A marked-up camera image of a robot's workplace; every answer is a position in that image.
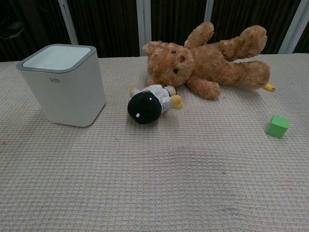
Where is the white open-lid bin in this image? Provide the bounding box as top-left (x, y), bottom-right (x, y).
top-left (15, 43), bottom-right (107, 128)

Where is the small doll with black head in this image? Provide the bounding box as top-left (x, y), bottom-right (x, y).
top-left (127, 84), bottom-right (184, 125)

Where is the beige woven tablecloth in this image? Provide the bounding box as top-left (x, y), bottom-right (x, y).
top-left (0, 53), bottom-right (309, 232)

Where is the brown teddy bear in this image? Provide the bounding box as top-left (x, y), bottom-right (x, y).
top-left (142, 21), bottom-right (271, 101)

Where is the green cube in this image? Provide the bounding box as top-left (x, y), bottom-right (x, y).
top-left (265, 115), bottom-right (290, 139)

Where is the white metal frame beam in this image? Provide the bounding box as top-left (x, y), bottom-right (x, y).
top-left (136, 0), bottom-right (152, 57)
top-left (277, 0), bottom-right (309, 55)
top-left (57, 0), bottom-right (79, 45)
top-left (204, 0), bottom-right (218, 25)

